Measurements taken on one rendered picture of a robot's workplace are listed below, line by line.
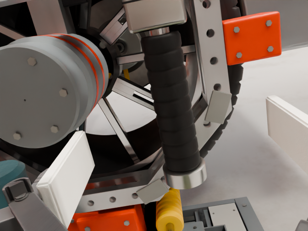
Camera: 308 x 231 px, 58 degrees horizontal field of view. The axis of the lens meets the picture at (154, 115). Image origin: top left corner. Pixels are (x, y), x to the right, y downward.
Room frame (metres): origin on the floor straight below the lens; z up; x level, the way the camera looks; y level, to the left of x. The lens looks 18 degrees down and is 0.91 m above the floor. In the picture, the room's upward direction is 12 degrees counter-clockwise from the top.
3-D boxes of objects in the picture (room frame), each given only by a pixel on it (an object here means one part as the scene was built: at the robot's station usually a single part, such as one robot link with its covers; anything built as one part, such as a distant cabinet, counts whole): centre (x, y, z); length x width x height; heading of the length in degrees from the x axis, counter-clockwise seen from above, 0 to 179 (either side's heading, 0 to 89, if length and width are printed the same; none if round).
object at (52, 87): (0.43, 0.14, 0.85); 0.21 x 0.14 x 0.14; 176
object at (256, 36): (0.48, -0.18, 0.85); 0.09 x 0.08 x 0.07; 86
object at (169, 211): (0.59, 0.01, 0.51); 0.29 x 0.06 x 0.06; 176
